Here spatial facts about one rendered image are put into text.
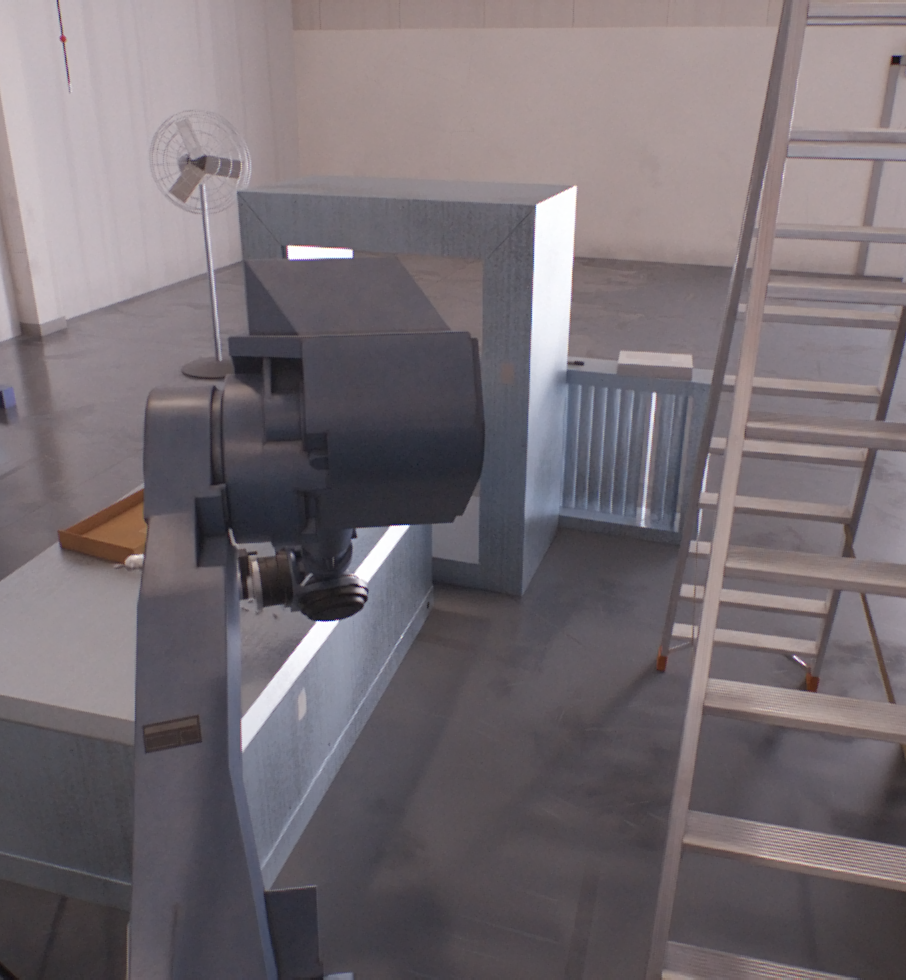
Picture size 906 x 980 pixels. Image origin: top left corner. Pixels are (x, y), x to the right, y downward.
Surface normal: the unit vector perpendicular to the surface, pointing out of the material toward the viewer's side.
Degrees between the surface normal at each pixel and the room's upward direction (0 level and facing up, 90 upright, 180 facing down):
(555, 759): 0
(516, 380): 90
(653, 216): 90
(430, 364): 57
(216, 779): 45
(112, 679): 0
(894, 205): 90
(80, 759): 90
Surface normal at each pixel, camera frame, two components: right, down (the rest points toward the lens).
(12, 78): 0.95, 0.14
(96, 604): 0.00, -0.91
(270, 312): -0.71, 0.15
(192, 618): 0.11, -0.36
